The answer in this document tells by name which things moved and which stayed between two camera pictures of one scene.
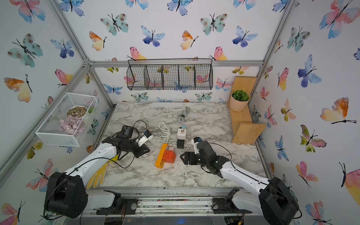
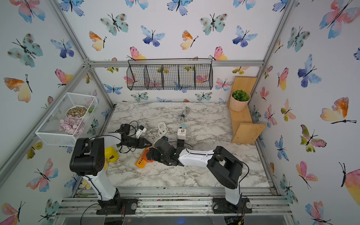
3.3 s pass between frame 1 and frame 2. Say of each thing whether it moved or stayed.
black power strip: stayed
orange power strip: moved
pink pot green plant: stayed
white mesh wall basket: stayed
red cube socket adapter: moved
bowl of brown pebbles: stayed
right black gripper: moved
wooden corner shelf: stayed
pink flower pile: stayed
